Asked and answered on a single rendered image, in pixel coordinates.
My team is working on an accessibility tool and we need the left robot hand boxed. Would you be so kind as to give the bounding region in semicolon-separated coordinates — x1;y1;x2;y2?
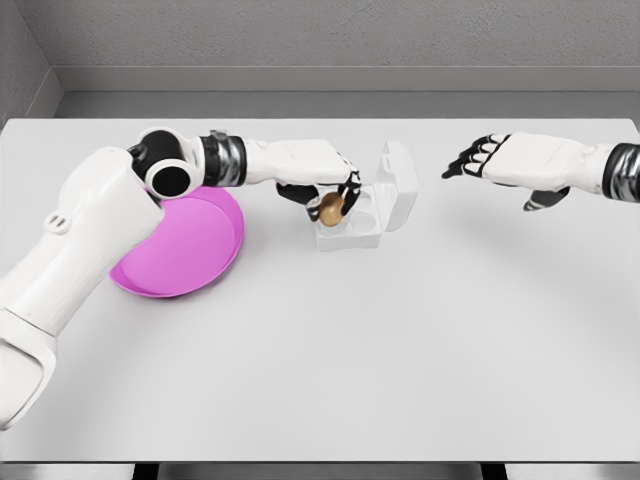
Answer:
274;138;363;224

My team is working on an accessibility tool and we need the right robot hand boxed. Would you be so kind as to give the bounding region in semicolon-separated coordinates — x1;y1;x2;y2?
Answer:
440;131;581;213

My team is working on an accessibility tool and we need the brown egg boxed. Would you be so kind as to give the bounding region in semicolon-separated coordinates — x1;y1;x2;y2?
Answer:
319;192;345;227

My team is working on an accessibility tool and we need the white egg box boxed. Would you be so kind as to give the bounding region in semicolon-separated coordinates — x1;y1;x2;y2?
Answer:
314;139;419;254

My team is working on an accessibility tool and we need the pink plate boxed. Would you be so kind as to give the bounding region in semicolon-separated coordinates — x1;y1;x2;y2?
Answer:
109;184;246;300

